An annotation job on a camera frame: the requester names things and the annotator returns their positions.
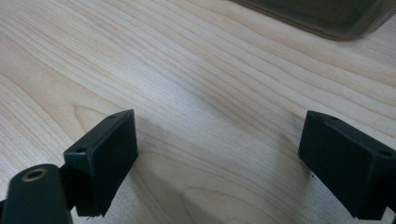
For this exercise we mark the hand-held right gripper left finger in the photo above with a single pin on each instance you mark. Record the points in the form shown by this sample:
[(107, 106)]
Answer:
[(102, 168)]

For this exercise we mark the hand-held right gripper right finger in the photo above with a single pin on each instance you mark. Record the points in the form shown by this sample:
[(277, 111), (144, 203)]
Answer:
[(345, 165)]

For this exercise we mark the translucent grey storage container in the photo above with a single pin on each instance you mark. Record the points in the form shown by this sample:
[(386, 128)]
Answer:
[(327, 15)]

